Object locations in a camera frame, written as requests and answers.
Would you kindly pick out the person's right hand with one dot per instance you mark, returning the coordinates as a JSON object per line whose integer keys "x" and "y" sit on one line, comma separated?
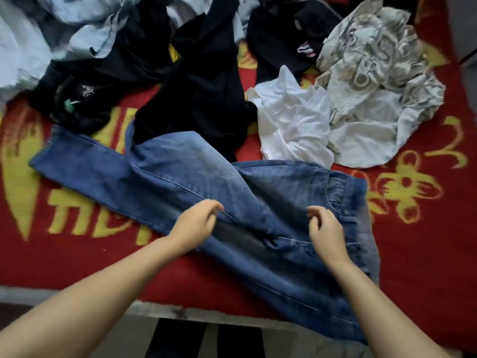
{"x": 328, "y": 236}

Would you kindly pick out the red bedsheet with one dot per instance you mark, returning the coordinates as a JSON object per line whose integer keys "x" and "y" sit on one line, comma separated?
{"x": 432, "y": 257}

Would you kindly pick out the blue denim jeans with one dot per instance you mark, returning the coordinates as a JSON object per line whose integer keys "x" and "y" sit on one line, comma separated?
{"x": 186, "y": 182}

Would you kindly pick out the person's right forearm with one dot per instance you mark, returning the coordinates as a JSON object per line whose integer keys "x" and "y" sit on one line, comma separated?
{"x": 387, "y": 317}

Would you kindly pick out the pile of mixed clothes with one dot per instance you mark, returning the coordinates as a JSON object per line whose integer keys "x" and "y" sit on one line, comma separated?
{"x": 373, "y": 85}

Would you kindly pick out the person's left hand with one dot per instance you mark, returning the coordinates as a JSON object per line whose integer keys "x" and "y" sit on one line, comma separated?
{"x": 194, "y": 226}

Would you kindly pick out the person's left forearm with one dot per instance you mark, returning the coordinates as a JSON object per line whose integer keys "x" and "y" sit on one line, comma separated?
{"x": 82, "y": 309}

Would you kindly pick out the white bed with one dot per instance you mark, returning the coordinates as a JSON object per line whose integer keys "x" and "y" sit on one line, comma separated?
{"x": 223, "y": 317}

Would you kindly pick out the black pants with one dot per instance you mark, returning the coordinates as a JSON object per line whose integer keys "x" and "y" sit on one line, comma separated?
{"x": 205, "y": 93}

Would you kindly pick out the person's black trousers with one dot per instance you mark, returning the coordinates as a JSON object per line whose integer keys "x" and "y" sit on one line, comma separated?
{"x": 175, "y": 339}

